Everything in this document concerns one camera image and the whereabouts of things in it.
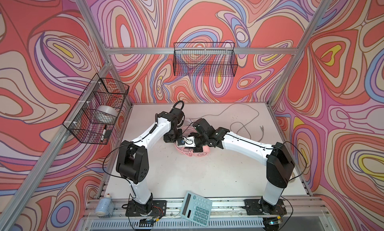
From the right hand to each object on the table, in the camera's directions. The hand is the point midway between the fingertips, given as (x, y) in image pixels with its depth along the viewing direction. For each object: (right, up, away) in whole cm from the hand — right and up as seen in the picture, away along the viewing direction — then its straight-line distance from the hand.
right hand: (188, 145), depth 82 cm
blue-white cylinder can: (-38, -26, -14) cm, 48 cm away
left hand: (-6, +2, +6) cm, 8 cm away
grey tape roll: (-39, +17, -11) cm, 44 cm away
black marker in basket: (-41, +8, -9) cm, 43 cm away
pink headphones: (+9, -3, -2) cm, 10 cm away
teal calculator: (+4, -29, -10) cm, 31 cm away
